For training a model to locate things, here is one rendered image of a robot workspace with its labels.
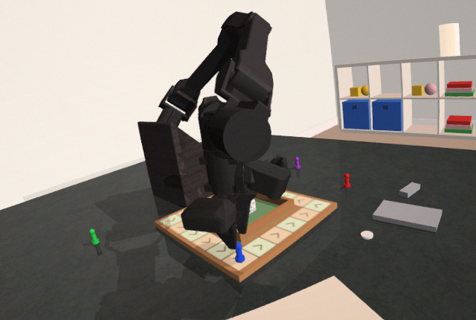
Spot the red game pawn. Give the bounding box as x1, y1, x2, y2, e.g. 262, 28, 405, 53
344, 173, 350, 188

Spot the blue game pawn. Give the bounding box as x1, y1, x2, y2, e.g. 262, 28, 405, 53
235, 242, 245, 263

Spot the white die with black pips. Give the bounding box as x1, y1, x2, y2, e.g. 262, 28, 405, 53
249, 199, 256, 213

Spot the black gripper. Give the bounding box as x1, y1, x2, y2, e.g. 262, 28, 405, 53
181, 150, 258, 249

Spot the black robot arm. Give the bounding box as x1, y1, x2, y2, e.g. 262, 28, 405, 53
157, 11, 291, 200

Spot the green game pawn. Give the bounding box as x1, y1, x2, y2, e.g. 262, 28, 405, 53
89, 229, 99, 245

